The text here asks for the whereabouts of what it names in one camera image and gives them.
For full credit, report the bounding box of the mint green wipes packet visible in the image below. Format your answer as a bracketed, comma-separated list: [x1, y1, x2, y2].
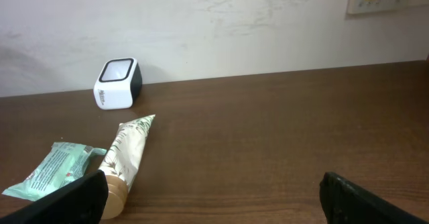
[3, 142, 107, 201]

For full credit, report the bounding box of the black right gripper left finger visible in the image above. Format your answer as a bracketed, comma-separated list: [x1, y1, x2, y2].
[1, 170, 109, 224]

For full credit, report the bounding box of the white barcode scanner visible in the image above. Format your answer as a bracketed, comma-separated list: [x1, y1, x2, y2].
[93, 58, 142, 110]

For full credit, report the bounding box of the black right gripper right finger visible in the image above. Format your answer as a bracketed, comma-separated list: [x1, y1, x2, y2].
[319, 172, 428, 224]

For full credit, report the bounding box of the white leafy cream tube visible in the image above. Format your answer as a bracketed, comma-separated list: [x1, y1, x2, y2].
[99, 115, 155, 219]

